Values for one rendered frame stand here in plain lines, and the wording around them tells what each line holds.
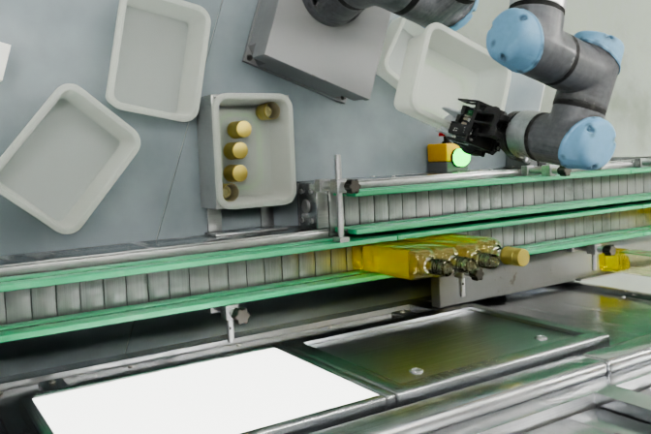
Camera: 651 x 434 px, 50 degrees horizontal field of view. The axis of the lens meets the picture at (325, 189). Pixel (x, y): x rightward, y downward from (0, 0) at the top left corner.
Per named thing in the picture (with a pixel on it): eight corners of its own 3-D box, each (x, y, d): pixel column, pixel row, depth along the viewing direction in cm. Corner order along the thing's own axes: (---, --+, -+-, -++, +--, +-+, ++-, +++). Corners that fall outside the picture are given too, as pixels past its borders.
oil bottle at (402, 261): (352, 268, 144) (418, 282, 126) (351, 241, 144) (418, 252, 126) (373, 265, 147) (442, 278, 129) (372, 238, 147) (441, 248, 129)
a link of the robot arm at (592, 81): (591, 19, 93) (568, 98, 94) (639, 46, 99) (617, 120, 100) (546, 20, 100) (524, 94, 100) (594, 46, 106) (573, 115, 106)
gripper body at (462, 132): (455, 96, 117) (506, 101, 107) (491, 111, 121) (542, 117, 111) (442, 139, 117) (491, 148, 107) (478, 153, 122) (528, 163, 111)
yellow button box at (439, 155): (426, 172, 171) (447, 172, 165) (425, 141, 171) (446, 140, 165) (448, 170, 175) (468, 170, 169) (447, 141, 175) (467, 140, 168)
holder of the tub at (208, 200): (202, 234, 140) (218, 237, 133) (195, 98, 139) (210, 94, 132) (277, 227, 149) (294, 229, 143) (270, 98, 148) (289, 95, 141)
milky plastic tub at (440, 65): (399, 26, 130) (430, 16, 123) (481, 70, 142) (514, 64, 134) (379, 113, 127) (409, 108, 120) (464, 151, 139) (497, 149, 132)
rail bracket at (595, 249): (563, 267, 180) (608, 273, 169) (562, 241, 180) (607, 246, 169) (573, 265, 182) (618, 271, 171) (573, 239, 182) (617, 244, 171)
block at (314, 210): (297, 228, 144) (315, 230, 138) (294, 182, 144) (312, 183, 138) (312, 226, 146) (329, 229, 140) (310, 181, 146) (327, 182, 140)
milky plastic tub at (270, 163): (201, 208, 139) (218, 210, 132) (195, 96, 138) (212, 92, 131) (277, 201, 149) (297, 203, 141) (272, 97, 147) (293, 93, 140)
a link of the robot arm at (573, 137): (628, 121, 98) (610, 179, 98) (567, 114, 107) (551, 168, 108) (593, 106, 94) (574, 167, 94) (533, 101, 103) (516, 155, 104)
